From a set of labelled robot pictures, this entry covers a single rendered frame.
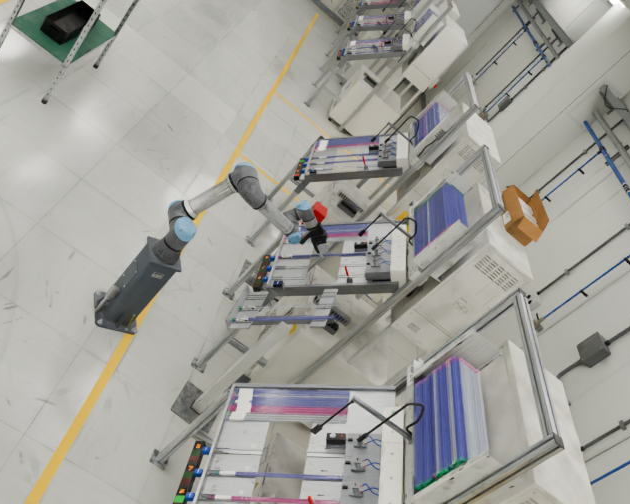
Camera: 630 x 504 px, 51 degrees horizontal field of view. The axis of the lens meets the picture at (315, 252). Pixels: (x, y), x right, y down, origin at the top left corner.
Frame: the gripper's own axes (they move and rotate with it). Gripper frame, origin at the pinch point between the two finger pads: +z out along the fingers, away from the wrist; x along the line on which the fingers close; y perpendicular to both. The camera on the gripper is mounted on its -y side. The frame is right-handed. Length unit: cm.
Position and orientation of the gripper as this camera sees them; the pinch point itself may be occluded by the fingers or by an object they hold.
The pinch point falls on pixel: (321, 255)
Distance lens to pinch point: 377.6
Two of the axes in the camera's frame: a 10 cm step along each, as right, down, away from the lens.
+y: 9.2, -2.5, -3.0
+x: 1.3, -5.2, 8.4
